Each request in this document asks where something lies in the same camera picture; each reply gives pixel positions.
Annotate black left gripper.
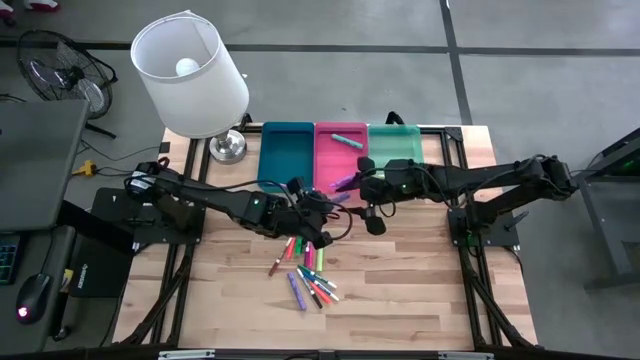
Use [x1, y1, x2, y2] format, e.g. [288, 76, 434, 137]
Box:
[273, 176, 342, 250]

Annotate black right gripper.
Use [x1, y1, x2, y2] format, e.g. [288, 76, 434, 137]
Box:
[348, 157, 401, 236]

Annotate teal highlighter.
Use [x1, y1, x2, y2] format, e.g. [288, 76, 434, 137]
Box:
[330, 132, 365, 151]

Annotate blue plastic bin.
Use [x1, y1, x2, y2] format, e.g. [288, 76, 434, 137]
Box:
[256, 121, 316, 195]

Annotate green Expo marker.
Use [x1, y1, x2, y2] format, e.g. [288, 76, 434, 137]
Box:
[297, 264, 338, 290]

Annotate brown Expo marker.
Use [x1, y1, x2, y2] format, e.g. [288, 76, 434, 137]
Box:
[267, 236, 294, 278]

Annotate blue Expo marker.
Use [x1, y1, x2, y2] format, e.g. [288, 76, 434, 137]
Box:
[309, 276, 341, 303]

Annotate black Expo marker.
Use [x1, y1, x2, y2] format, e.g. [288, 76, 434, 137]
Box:
[296, 267, 324, 310]

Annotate orange Expo marker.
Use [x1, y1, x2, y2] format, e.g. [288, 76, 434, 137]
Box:
[305, 278, 333, 305]

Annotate pink plastic bin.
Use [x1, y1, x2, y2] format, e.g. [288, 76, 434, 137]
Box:
[313, 121, 371, 201]

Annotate teal plastic bin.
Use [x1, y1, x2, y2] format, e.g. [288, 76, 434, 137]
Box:
[367, 123, 426, 174]

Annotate white shade table lamp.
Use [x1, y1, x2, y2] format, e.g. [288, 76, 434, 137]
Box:
[129, 9, 250, 165]

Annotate black computer tower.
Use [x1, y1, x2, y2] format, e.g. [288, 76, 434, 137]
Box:
[64, 234, 135, 300]

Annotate yellow power plug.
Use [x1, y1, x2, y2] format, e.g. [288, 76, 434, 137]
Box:
[72, 159, 99, 178]

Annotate grey metal stand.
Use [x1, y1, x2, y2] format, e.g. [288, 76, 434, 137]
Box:
[569, 127, 640, 291]

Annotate dark grey computer monitor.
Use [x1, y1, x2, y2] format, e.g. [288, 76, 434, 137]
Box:
[0, 98, 90, 234]

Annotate black floor fan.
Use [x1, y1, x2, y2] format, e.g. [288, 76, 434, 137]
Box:
[15, 28, 119, 140]

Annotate grey desk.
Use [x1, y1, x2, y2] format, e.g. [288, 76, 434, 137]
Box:
[0, 224, 77, 354]

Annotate black computer mouse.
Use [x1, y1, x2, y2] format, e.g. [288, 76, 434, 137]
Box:
[14, 272, 53, 326]

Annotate black backlit keyboard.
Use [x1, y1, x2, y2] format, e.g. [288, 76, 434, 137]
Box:
[0, 234, 22, 286]

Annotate black aluminium rig frame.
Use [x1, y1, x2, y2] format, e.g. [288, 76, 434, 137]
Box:
[119, 122, 537, 351]

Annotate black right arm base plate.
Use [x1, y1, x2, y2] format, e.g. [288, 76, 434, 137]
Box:
[447, 207, 521, 250]

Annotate silver metal bracket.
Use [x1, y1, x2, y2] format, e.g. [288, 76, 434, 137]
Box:
[437, 351, 496, 360]
[157, 349, 217, 360]

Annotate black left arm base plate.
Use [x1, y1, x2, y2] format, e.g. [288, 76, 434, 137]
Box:
[89, 187, 207, 247]

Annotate black floor cable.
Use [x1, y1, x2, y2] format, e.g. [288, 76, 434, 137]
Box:
[79, 139, 164, 191]

